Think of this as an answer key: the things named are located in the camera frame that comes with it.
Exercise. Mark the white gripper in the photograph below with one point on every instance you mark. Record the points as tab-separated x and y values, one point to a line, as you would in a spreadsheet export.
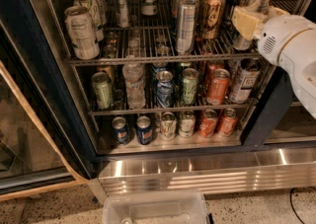
283	37

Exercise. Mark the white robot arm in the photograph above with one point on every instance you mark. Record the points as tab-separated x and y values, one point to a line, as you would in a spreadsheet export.
303	82

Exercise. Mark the orange lacroix can front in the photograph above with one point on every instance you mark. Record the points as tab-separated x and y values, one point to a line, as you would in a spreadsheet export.
211	17

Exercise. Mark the tall silver redbull can centre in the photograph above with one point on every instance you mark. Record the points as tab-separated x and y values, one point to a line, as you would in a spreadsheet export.
186	25

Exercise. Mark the orange can middle shelf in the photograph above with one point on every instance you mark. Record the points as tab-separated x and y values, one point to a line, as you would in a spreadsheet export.
218	87

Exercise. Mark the green lacroix can middle shelf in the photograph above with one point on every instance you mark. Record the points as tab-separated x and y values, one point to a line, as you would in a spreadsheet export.
189	86

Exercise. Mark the orange can bottom right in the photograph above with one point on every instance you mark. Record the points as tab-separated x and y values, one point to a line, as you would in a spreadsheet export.
227	122

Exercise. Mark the blue can middle shelf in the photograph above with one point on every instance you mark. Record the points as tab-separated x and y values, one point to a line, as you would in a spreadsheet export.
164	89

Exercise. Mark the orange can bottom left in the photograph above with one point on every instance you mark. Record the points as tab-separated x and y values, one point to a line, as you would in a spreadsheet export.
207	122

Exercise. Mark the white can bottom centre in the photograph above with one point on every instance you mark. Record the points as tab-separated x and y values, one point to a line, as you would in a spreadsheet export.
187	121

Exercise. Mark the white green can bottom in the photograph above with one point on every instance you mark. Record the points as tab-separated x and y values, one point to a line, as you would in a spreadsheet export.
168	125

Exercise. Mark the white green can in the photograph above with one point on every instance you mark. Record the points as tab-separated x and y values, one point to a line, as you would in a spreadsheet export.
94	10
168	125

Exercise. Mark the blue pepsi can right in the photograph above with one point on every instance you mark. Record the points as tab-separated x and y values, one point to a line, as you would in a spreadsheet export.
144	130

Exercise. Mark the blue pepsi can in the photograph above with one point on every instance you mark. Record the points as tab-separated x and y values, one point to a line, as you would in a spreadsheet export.
120	130
144	130

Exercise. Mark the green can middle shelf left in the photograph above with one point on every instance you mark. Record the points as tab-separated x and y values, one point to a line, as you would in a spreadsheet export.
102	84

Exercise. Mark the blue pepsi can left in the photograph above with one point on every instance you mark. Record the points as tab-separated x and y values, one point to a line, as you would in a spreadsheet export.
120	130

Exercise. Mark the white can front left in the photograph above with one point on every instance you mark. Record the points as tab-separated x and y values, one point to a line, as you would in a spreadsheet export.
81	31

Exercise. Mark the open glass fridge door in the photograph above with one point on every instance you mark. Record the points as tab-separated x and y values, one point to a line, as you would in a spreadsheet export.
45	135

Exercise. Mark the dark bottle white label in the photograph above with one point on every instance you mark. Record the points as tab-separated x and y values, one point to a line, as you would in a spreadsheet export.
245	79

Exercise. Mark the clear water bottle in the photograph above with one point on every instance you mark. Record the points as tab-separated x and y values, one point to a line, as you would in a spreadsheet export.
134	83

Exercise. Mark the clear plastic bin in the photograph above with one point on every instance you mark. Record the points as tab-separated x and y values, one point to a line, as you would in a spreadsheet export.
156	207

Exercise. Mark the top wire shelf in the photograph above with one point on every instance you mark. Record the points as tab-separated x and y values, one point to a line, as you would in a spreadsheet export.
152	37

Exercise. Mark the wire shelf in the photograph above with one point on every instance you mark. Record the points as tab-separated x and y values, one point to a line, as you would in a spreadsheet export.
120	106
152	37

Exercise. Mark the middle wire shelf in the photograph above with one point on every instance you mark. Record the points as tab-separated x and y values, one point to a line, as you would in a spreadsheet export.
120	106

